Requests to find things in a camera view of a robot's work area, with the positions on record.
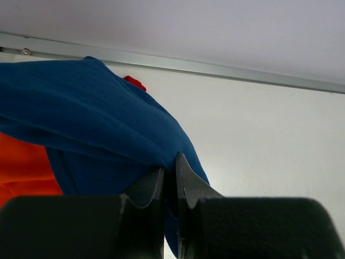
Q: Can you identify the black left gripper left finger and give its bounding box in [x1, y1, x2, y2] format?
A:
[1, 168, 164, 258]

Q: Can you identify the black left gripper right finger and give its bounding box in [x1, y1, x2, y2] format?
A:
[176, 154, 344, 259]

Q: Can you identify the blue printed t shirt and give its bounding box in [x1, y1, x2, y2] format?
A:
[0, 56, 211, 257]

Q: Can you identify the orange folded t shirt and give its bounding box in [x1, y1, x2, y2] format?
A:
[1, 133, 63, 206]

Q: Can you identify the red folded t shirt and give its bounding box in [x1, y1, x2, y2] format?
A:
[123, 76, 147, 92]

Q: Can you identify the aluminium back table rail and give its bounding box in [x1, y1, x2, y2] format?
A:
[1, 33, 344, 94]

